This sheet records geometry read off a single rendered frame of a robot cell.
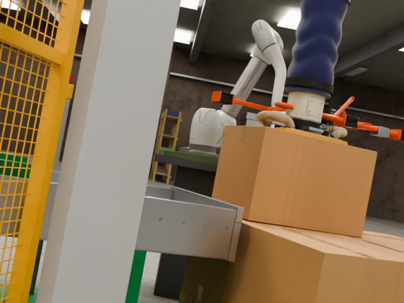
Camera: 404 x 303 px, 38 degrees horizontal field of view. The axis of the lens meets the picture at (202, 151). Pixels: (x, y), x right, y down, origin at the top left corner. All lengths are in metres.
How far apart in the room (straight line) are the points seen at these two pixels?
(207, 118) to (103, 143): 2.03
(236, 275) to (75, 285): 1.19
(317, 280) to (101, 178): 0.93
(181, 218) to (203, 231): 0.11
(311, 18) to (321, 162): 0.66
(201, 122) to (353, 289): 1.53
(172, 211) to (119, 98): 0.94
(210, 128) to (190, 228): 1.16
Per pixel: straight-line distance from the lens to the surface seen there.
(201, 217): 2.18
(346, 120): 2.88
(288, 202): 2.55
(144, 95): 1.27
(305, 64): 2.72
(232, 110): 3.44
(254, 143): 2.52
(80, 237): 1.26
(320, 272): 1.93
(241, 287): 2.34
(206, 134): 3.22
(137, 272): 2.13
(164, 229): 2.13
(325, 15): 2.77
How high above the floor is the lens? 0.76
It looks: 1 degrees up
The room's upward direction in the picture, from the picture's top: 10 degrees clockwise
